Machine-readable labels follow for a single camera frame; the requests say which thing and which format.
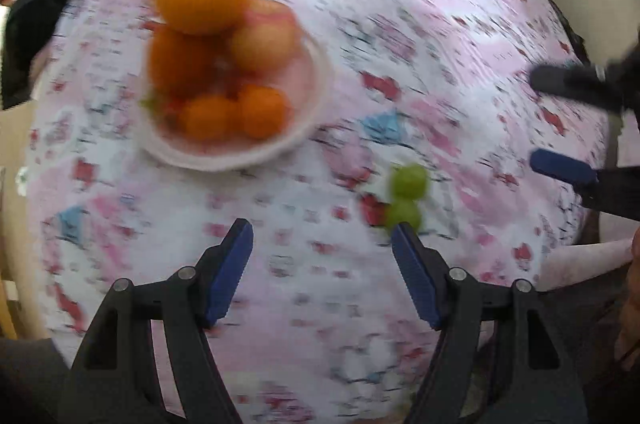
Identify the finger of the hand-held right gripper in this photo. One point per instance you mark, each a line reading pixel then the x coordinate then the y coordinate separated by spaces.
pixel 562 167
pixel 565 82

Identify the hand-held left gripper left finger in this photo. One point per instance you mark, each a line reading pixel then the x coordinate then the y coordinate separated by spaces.
pixel 230 274

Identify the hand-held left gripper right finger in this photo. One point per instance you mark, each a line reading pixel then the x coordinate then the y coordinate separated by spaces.
pixel 415 274

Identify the green grape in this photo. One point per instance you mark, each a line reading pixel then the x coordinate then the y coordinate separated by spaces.
pixel 410 181
pixel 402 214

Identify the small mandarin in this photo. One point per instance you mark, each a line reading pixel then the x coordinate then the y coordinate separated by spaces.
pixel 262 112
pixel 207 117

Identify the pink white plate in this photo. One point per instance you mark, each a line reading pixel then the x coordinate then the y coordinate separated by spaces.
pixel 300 124

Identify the red cherry tomato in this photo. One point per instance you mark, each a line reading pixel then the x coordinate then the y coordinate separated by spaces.
pixel 171 107

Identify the large round orange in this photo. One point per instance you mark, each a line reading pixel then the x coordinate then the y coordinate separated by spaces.
pixel 180 59

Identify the red yellow apple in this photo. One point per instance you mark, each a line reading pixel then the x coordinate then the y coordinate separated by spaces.
pixel 265 39

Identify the person's right hand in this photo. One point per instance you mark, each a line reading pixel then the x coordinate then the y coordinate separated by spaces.
pixel 631 329

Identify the pink cartoon printed blanket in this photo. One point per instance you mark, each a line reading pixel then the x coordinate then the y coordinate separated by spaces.
pixel 400 29

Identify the black cloth with zigzag edge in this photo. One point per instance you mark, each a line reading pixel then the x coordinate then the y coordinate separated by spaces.
pixel 30 39

